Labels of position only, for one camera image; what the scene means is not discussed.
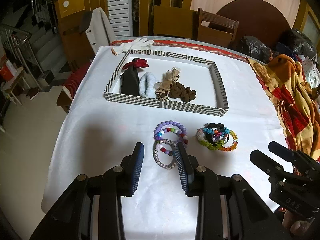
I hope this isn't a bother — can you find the light blue fluffy scrunchie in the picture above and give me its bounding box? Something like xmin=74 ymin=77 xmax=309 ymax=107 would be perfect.
xmin=139 ymin=72 xmax=158 ymax=98

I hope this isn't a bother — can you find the black braided scrunchie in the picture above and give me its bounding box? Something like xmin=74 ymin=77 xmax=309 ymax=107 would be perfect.
xmin=203 ymin=123 xmax=229 ymax=144

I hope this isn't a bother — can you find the purple bead bracelet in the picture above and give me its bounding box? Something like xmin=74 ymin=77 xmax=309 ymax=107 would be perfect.
xmin=153 ymin=120 xmax=185 ymax=141

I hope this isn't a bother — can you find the white jacket on chair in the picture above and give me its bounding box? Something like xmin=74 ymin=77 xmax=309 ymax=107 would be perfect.
xmin=83 ymin=7 xmax=116 ymax=54

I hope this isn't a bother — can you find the red cushion chair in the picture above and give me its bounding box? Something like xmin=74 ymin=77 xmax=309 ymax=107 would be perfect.
xmin=56 ymin=62 xmax=91 ymax=113

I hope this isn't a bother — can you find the person right hand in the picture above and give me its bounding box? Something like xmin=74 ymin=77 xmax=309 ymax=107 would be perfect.
xmin=282 ymin=210 xmax=319 ymax=239

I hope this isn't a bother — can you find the wooden chair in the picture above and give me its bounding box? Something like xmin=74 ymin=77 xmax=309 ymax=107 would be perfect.
xmin=196 ymin=8 xmax=239 ymax=48

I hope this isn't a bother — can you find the orange crystal bead bracelet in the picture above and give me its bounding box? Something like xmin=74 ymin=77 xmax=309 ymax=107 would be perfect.
xmin=218 ymin=129 xmax=239 ymax=152

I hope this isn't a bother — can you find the white work glove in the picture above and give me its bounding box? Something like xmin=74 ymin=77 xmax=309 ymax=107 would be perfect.
xmin=111 ymin=37 xmax=154 ymax=55

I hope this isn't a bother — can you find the black hair band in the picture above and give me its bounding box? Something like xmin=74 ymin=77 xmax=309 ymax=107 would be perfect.
xmin=120 ymin=66 xmax=139 ymax=96

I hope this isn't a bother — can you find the yellow red patterned blanket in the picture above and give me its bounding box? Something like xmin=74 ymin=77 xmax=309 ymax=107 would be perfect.
xmin=247 ymin=54 xmax=319 ymax=161

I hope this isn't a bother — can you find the leopard beige bow scrunchie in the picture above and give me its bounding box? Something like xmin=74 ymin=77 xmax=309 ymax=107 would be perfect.
xmin=154 ymin=67 xmax=181 ymax=100

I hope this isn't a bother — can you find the striped shallow box tray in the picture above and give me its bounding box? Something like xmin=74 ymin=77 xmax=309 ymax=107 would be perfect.
xmin=104 ymin=49 xmax=229 ymax=116

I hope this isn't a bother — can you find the dark brown scrunchie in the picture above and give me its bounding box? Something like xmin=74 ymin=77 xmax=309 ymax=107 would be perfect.
xmin=168 ymin=82 xmax=196 ymax=102

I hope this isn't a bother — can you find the white table cloth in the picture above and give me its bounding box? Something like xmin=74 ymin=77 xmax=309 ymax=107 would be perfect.
xmin=42 ymin=47 xmax=285 ymax=239

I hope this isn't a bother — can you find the black plastic bag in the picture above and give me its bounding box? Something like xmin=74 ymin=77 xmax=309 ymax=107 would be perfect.
xmin=237 ymin=36 xmax=279 ymax=63

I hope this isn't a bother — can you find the red bow hair clip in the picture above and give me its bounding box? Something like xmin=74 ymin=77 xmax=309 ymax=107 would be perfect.
xmin=122 ymin=58 xmax=149 ymax=70

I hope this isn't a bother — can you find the white louvered door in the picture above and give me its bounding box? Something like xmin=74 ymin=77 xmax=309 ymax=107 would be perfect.
xmin=107 ymin=0 xmax=133 ymax=37

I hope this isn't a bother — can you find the colourful flower bead bracelet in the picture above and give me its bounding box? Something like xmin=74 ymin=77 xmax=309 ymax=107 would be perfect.
xmin=195 ymin=126 xmax=231 ymax=151

